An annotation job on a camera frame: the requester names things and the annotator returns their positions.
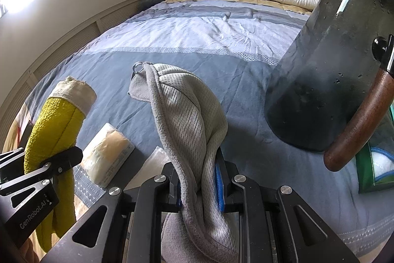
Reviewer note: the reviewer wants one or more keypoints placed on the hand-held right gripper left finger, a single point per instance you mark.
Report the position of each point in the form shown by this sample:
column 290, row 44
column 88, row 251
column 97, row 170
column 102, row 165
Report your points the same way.
column 167, row 186

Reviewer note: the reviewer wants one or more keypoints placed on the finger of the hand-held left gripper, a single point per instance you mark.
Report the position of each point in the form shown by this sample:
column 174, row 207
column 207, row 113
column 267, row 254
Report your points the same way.
column 9, row 164
column 66, row 158

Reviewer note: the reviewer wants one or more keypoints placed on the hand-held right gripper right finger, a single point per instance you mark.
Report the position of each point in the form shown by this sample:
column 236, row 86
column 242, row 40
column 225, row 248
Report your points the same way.
column 220, row 186

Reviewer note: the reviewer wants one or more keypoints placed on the white textured cloth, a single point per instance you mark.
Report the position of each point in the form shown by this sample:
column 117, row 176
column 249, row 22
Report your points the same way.
column 157, row 159

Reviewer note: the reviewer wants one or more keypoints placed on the yellow towel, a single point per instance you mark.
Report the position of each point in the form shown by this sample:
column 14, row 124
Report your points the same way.
column 58, row 124

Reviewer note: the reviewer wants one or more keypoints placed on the tissue pack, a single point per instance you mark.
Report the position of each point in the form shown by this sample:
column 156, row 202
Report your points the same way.
column 106, row 152

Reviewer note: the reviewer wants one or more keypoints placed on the grey mesh cloth pouch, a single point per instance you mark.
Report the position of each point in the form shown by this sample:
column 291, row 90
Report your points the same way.
column 190, row 127

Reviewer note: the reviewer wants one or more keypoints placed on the green tray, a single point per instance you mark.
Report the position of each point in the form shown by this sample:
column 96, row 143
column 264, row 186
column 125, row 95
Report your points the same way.
column 364, row 170

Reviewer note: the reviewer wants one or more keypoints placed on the grey microfiber towel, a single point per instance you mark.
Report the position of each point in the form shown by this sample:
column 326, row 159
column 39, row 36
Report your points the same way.
column 383, row 166

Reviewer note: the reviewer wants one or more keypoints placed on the phone with red case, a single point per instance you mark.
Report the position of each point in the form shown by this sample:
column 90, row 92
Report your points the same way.
column 26, row 132

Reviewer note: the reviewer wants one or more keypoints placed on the striped duvet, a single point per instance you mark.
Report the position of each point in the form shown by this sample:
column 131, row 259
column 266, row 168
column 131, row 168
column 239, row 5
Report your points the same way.
column 184, row 35

